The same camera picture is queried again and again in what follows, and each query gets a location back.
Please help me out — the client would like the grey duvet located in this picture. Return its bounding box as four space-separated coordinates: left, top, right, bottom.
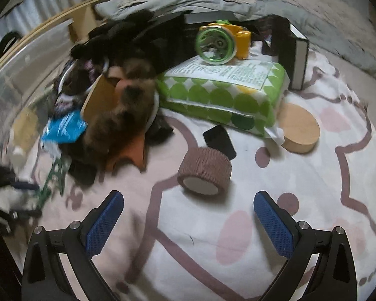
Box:
94 0 376 79

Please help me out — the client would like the small black box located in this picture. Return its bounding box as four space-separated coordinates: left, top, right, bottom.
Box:
261 16 290 57

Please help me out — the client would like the black furry clothing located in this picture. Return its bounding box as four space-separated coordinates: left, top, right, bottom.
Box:
70 9 189 72

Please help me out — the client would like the brown fur piece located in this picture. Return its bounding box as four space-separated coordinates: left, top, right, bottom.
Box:
81 58 159 164

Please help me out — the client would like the orange flat piece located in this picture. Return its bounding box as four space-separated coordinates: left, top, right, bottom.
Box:
105 128 148 174

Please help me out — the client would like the green plastic frame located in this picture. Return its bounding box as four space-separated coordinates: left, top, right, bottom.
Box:
34 155 66 201

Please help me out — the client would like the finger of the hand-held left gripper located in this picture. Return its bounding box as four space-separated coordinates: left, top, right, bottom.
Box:
14 180 40 192

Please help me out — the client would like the long wooden shelf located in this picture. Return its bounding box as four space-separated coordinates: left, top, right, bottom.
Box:
0 0 120 79

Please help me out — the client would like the black curved object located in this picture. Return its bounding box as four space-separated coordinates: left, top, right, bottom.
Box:
0 31 22 57

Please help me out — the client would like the blue plastic packet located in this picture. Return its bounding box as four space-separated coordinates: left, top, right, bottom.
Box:
41 110 87 145

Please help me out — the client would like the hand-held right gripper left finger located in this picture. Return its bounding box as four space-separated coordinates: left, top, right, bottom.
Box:
21 190 125 301

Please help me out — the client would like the brown cardboard piece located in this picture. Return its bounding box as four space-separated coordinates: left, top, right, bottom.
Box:
81 74 120 123

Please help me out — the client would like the clear plastic box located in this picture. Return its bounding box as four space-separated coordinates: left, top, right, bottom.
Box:
0 19 76 176

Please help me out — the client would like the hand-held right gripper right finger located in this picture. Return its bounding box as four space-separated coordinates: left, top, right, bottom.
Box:
253 191 358 301

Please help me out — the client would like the green dotted wipes packet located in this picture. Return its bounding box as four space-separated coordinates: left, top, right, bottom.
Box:
157 55 290 138

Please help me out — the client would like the brown bandage roll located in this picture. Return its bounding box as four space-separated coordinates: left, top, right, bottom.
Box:
177 147 232 195

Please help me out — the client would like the black and white box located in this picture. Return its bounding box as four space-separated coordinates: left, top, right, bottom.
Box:
277 23 310 91

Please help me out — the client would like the round wooden lid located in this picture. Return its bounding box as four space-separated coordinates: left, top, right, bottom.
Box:
277 103 321 154

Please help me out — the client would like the flat black card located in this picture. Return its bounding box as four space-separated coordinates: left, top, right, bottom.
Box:
203 125 237 160

